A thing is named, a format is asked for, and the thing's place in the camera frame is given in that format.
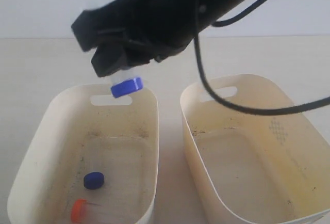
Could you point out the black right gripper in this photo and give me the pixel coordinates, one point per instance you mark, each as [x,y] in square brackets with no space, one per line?
[134,32]

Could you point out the cream plastic bin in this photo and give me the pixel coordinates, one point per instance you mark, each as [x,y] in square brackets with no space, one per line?
[254,169]
[84,130]

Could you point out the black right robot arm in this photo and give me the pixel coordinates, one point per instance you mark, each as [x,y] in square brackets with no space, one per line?
[209,13]

